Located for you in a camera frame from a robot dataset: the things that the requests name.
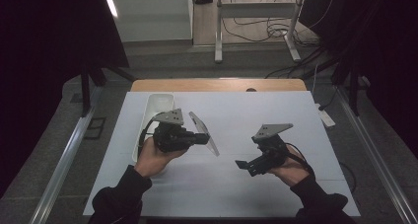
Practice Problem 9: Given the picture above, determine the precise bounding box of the white metal desk frame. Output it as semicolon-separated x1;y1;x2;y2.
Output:
214;0;309;64

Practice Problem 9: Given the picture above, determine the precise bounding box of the left hand-held gripper cable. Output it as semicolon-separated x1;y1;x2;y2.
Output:
137;112;166;158

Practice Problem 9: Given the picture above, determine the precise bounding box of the black curtain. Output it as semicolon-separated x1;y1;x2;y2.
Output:
297;0;418;159
0;0;131;198

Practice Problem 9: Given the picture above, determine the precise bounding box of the person's right hand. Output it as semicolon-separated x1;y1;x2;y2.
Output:
267;144;312;187

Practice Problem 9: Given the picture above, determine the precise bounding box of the white cabinet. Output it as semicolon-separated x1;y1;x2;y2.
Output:
104;0;195;43

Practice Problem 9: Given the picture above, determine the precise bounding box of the white power strip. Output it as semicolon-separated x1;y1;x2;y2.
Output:
314;102;337;129

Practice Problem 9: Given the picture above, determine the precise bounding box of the pink gradient smartphone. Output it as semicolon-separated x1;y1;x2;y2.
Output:
188;111;221;158

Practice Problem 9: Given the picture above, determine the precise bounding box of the black metal stand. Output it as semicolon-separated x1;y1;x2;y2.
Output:
80;64;136;118
329;59;371;117

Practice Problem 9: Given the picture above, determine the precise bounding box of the black floor cable bundle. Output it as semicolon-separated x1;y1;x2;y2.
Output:
221;0;336;80

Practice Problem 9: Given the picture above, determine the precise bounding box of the hand-held gripper cable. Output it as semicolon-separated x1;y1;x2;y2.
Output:
284;142;359;193
137;112;166;158

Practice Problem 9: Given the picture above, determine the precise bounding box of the person's left hand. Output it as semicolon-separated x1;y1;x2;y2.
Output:
133;136;188;179

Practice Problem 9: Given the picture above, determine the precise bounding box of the wooden table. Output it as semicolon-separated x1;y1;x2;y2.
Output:
130;78;308;93

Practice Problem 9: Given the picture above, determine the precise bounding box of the white plastic storage bin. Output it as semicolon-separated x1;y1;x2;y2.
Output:
131;93;176;178

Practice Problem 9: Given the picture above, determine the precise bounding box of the black floor outlet cover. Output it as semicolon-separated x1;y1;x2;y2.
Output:
83;116;107;141

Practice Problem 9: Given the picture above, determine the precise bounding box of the right hand-held gripper cable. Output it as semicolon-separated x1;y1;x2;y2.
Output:
284;142;359;193

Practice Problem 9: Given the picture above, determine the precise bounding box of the black power strip cable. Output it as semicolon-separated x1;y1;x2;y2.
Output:
317;85;341;112

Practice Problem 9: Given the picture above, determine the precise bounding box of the white table cover board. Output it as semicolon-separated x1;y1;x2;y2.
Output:
82;91;361;217

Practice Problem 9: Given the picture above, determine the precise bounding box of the aluminium rail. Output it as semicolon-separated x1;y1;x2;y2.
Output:
334;85;418;224
29;85;106;224

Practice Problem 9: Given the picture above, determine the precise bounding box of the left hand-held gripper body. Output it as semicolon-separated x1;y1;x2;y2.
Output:
151;108;199;154

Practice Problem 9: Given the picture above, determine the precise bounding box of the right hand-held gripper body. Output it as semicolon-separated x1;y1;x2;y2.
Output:
249;122;294;170

